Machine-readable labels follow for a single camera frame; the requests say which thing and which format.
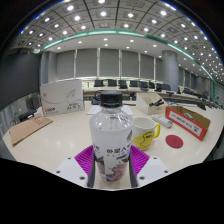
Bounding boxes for clear water bottle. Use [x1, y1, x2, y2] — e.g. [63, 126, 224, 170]
[88, 90, 135, 183]

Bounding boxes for row of black office chairs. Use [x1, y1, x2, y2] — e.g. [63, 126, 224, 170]
[93, 78, 201, 96]

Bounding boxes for teal block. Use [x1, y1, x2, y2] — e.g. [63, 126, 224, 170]
[183, 112, 195, 121]

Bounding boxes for white and yellow mug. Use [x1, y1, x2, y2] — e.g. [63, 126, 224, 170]
[131, 116, 162, 151]

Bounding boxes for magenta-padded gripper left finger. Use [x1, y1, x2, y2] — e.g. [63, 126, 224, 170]
[53, 144, 97, 189]

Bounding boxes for white paper sheet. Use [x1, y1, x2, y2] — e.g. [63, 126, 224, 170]
[86, 104, 134, 117]

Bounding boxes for white printed carton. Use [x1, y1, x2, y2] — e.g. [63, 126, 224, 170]
[39, 78, 86, 118]

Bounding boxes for row of black desk microphones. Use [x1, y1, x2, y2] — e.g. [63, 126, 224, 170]
[139, 86, 176, 97]

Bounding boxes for round ceiling lights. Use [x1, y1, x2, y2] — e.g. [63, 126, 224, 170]
[16, 0, 224, 78]

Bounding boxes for flat round red coaster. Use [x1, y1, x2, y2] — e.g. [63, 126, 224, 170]
[165, 134, 184, 150]

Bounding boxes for black bag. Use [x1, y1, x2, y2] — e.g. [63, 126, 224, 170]
[90, 92, 103, 106]

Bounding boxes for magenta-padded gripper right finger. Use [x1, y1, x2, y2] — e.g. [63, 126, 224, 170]
[128, 144, 171, 189]

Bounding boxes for black stapler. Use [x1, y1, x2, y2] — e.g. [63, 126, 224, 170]
[148, 98, 165, 108]

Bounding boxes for open cardboard box, red side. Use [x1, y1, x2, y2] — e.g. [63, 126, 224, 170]
[165, 105, 212, 142]

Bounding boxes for small beige cardboard box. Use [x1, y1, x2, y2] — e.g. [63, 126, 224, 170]
[135, 92, 169, 116]

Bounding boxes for flat brown cardboard sheet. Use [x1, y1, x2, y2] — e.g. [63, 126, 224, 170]
[8, 115, 54, 147]

